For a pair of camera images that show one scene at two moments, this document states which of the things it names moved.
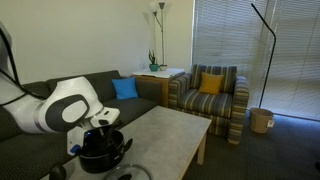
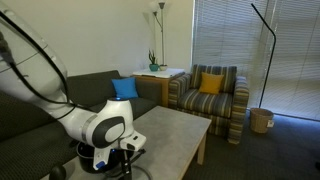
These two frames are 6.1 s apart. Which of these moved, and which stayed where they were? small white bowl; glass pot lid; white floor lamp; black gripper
Moved: black gripper
Stayed: glass pot lid; white floor lamp; small white bowl
